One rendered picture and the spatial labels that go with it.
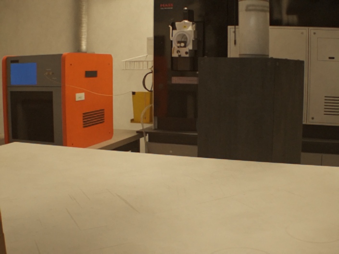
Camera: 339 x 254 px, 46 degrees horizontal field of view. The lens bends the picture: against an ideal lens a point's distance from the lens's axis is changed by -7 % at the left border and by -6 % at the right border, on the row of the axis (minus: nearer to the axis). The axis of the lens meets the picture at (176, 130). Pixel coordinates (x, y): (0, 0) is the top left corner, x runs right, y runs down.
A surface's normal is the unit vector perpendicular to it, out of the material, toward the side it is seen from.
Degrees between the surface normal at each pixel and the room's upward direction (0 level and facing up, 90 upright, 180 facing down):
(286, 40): 90
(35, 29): 90
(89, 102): 90
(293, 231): 0
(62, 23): 90
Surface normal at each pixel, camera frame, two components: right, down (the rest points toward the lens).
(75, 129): 0.94, 0.05
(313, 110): -0.32, 0.14
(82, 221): 0.00, -0.99
